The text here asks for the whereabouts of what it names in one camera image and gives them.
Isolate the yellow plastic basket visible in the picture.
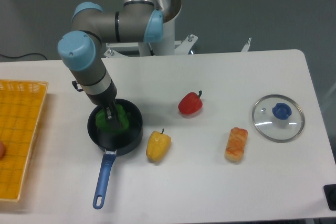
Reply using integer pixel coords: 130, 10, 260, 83
1, 79, 48, 202

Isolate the black pot blue handle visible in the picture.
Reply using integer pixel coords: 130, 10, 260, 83
87, 99, 143, 209

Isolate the yellow bell pepper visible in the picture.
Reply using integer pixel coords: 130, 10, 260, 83
146, 129, 172, 162

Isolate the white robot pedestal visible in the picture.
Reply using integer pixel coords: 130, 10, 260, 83
103, 0, 252, 58

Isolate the toasted bread piece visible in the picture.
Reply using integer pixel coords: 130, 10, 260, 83
224, 127, 248, 162

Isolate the black device at table edge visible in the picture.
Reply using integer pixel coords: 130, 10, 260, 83
323, 184, 336, 211

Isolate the black cable on floor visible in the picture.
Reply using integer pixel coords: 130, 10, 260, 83
0, 52, 48, 60

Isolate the green bell pepper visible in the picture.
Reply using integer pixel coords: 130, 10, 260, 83
95, 109, 130, 134

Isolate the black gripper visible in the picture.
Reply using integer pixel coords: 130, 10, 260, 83
72, 80, 125, 130

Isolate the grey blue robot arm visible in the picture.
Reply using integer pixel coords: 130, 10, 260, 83
57, 0, 164, 131

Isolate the glass lid blue knob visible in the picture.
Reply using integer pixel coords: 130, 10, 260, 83
251, 94, 306, 143

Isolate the red bell pepper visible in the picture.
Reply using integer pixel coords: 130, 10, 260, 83
178, 90, 203, 115

